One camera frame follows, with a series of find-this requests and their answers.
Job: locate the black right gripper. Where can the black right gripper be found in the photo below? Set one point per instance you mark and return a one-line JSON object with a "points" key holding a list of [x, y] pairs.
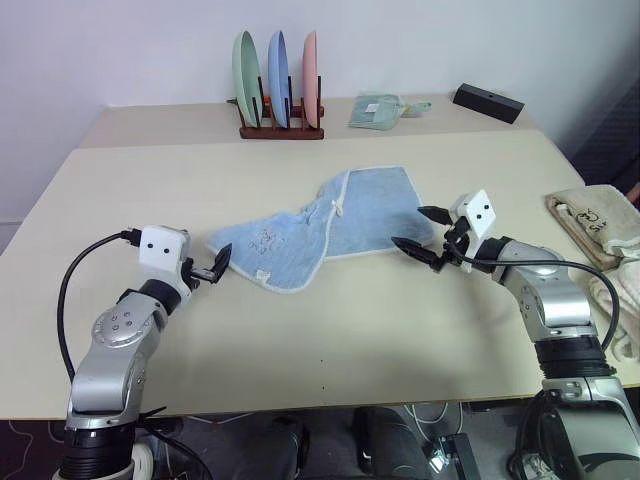
{"points": [[457, 240]]}

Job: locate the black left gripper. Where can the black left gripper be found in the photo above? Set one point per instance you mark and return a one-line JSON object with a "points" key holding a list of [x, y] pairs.
{"points": [[190, 272]]}

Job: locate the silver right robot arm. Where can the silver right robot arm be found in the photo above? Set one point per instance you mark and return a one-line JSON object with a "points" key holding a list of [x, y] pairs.
{"points": [[560, 300]]}

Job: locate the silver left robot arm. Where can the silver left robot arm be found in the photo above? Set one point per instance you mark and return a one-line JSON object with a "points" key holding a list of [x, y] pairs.
{"points": [[112, 350]]}

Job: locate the light blue towel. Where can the light blue towel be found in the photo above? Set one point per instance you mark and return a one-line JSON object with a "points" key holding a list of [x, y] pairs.
{"points": [[370, 215]]}

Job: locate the beige folded towel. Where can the beige folded towel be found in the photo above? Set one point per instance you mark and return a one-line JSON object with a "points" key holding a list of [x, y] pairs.
{"points": [[592, 225]]}

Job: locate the white fluffy towel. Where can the white fluffy towel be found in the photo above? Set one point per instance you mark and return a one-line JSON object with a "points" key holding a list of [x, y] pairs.
{"points": [[617, 305]]}

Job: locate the person's bare hand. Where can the person's bare hand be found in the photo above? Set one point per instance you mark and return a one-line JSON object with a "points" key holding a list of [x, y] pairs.
{"points": [[635, 193]]}

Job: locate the folded green cloth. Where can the folded green cloth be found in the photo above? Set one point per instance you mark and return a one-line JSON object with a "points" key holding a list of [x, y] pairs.
{"points": [[375, 111]]}

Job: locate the black rectangular box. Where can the black rectangular box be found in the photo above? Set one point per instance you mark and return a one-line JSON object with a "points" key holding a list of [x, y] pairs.
{"points": [[487, 102]]}

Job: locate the brown wooden dish rack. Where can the brown wooden dish rack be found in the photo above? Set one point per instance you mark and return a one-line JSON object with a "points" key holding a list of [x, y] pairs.
{"points": [[280, 131]]}

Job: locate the pink plate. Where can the pink plate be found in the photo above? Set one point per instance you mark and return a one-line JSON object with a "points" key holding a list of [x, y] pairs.
{"points": [[310, 77]]}

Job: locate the green plate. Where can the green plate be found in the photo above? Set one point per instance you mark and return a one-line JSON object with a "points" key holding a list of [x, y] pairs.
{"points": [[246, 75]]}

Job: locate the blue plate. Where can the blue plate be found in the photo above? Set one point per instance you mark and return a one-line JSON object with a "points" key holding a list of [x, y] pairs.
{"points": [[278, 75]]}

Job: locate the person in dark clothing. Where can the person in dark clothing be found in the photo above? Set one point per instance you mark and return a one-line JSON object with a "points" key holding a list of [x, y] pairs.
{"points": [[607, 135]]}

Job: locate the dark rounded shape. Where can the dark rounded shape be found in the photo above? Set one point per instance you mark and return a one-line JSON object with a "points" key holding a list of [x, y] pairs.
{"points": [[390, 442]]}

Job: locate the black block under table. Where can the black block under table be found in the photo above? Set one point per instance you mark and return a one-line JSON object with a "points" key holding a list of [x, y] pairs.
{"points": [[454, 452]]}

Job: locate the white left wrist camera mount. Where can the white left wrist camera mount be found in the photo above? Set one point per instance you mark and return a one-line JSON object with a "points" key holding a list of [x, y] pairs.
{"points": [[161, 249]]}

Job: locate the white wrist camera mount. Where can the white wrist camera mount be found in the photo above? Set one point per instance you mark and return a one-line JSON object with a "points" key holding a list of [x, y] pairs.
{"points": [[161, 249], [478, 212]]}

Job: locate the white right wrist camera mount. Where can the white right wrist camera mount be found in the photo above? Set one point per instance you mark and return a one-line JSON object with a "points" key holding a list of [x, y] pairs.
{"points": [[478, 212]]}

